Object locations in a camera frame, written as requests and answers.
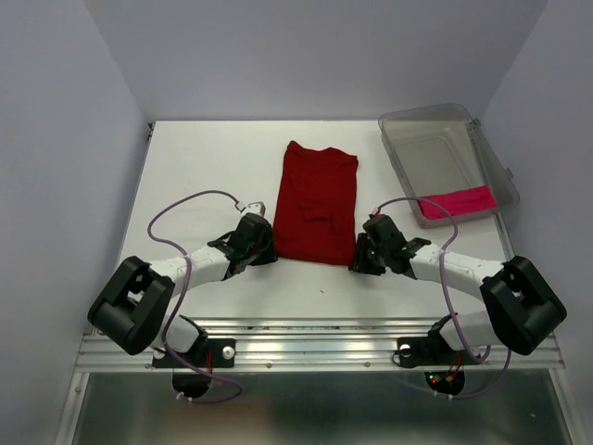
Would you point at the dark red t shirt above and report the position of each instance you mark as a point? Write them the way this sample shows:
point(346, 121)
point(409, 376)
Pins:
point(314, 219)

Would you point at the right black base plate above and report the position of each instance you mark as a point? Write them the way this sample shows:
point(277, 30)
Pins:
point(412, 352)

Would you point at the pink rolled t shirt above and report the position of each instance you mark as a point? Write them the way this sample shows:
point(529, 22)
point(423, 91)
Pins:
point(458, 203)

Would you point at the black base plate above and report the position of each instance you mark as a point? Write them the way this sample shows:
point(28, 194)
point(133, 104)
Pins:
point(212, 353)
point(412, 352)

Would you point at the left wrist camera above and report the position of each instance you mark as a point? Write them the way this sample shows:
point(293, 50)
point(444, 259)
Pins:
point(256, 207)

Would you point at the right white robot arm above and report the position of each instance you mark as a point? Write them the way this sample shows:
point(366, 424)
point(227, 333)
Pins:
point(521, 309)

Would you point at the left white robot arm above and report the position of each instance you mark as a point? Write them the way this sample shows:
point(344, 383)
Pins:
point(133, 309)

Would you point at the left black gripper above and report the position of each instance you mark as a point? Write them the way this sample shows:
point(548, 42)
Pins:
point(270, 253)

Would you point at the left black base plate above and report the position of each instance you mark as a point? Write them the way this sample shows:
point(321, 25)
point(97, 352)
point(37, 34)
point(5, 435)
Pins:
point(212, 353)

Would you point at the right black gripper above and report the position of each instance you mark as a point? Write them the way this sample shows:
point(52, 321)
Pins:
point(358, 261)

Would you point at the aluminium rail frame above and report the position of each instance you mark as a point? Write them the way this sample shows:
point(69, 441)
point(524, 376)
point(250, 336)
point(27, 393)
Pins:
point(320, 382)

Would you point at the clear plastic bin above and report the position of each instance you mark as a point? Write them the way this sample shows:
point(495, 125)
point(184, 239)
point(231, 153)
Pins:
point(440, 149)

